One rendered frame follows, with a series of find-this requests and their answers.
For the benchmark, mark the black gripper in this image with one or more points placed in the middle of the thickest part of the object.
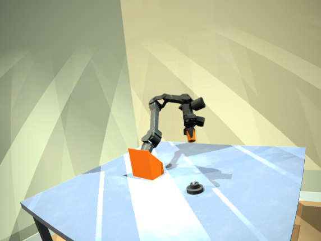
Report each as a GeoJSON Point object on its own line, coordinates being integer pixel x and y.
{"type": "Point", "coordinates": [189, 123]}

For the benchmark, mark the orange cylinder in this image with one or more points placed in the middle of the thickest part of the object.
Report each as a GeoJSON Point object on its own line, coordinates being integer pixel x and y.
{"type": "Point", "coordinates": [191, 139]}

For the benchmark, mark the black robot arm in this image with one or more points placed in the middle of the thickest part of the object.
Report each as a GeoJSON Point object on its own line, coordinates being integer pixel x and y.
{"type": "Point", "coordinates": [187, 104]}

